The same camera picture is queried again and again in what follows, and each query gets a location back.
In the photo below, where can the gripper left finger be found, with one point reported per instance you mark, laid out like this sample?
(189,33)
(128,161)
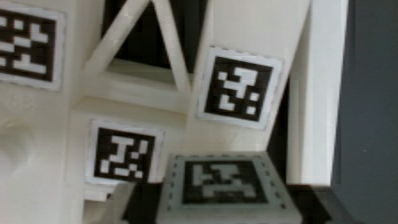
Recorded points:
(134,204)

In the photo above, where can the white tagged cube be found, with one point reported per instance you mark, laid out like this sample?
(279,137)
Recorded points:
(222,190)

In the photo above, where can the white chair back part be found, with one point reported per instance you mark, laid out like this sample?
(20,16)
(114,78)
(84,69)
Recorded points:
(143,78)

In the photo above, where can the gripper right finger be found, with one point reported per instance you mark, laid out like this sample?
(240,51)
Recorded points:
(320,206)

